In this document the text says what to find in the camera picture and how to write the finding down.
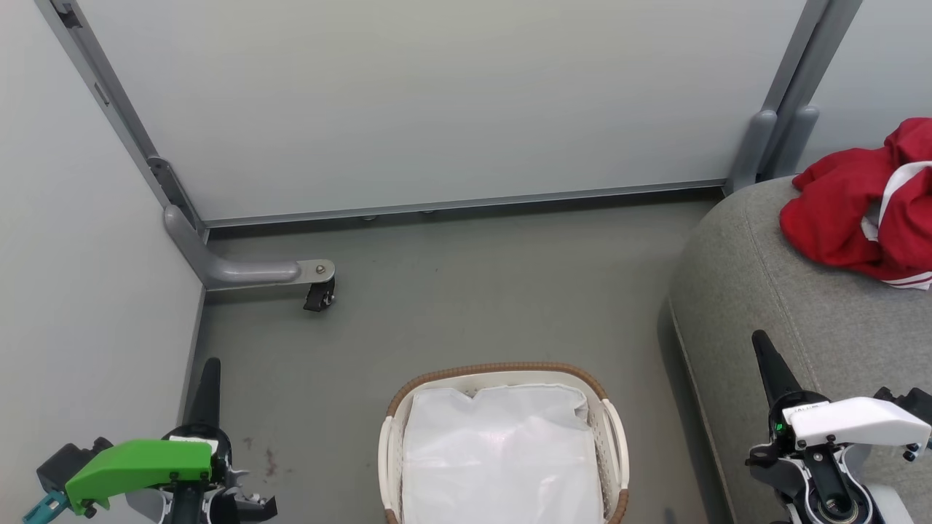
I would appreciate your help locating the white laundry basket brown rim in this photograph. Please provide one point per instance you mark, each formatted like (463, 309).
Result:
(615, 444)

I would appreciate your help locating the grey fabric sofa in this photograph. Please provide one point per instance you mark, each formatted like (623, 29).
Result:
(750, 291)

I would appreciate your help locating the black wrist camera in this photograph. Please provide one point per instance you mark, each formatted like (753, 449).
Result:
(910, 404)
(65, 462)

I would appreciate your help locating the grey partition corner post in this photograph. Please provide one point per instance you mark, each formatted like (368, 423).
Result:
(109, 102)

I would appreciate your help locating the white basket liner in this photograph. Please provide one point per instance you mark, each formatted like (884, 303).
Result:
(502, 458)

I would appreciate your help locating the grey partition bottom rail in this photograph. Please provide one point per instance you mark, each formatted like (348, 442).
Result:
(466, 202)

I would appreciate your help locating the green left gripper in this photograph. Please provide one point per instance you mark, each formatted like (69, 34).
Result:
(145, 466)

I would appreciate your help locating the grey partition double post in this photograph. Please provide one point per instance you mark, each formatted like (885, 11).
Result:
(808, 65)

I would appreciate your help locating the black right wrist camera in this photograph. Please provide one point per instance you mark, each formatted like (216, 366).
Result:
(910, 404)

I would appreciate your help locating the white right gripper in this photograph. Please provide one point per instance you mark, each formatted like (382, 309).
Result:
(852, 426)

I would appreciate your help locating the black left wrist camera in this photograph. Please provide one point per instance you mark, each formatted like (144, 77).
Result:
(65, 462)

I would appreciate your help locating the grey metal partition foot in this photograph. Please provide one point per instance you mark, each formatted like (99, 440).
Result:
(240, 273)

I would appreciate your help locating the black caster wheel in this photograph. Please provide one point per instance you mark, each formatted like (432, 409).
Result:
(318, 297)

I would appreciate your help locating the grey rounded partition foot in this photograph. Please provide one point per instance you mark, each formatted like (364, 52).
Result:
(797, 138)
(753, 149)

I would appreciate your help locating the red and white garment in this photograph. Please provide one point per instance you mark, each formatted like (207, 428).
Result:
(830, 211)

